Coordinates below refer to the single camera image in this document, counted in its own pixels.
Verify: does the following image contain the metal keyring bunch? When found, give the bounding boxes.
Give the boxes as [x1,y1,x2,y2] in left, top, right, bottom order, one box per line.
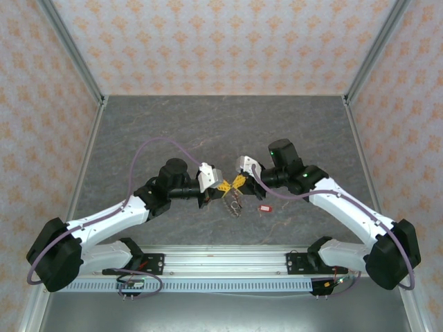
[223,191,244,220]

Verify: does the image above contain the small circuit board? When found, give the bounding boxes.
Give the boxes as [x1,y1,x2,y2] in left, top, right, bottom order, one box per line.
[323,276,351,290]
[116,278,145,290]

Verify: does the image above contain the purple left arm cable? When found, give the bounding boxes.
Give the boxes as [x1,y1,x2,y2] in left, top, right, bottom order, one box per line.
[26,137,206,300]

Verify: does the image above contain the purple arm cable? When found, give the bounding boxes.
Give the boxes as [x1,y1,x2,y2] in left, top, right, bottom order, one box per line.
[26,137,206,300]
[251,165,416,299]

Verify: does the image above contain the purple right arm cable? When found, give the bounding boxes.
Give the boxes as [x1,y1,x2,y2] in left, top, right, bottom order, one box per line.
[251,165,416,299]

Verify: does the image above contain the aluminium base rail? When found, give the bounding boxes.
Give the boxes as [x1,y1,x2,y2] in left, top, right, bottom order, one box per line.
[90,244,349,277]

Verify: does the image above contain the aluminium table edge rail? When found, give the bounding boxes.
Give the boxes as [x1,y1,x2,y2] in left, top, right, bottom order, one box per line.
[341,96,433,332]
[17,98,109,332]

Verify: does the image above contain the white slotted cable duct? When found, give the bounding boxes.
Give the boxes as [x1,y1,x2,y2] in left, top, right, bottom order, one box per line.
[69,278,325,294]

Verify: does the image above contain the aluminium frame post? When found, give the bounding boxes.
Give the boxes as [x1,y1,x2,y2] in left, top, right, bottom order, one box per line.
[35,0,108,107]
[342,0,415,107]

